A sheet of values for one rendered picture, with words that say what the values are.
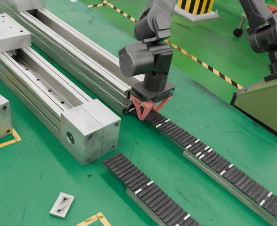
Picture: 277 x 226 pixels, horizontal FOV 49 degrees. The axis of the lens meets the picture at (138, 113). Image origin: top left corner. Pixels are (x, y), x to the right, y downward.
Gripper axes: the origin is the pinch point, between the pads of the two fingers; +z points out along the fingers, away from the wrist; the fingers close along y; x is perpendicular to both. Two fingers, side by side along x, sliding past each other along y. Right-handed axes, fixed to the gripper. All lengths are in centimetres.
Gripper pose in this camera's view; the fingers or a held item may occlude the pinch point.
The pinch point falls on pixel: (147, 113)
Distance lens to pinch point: 83.5
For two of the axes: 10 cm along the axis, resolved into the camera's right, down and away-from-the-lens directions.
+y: -7.2, 3.4, -6.1
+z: -1.5, 7.8, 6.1
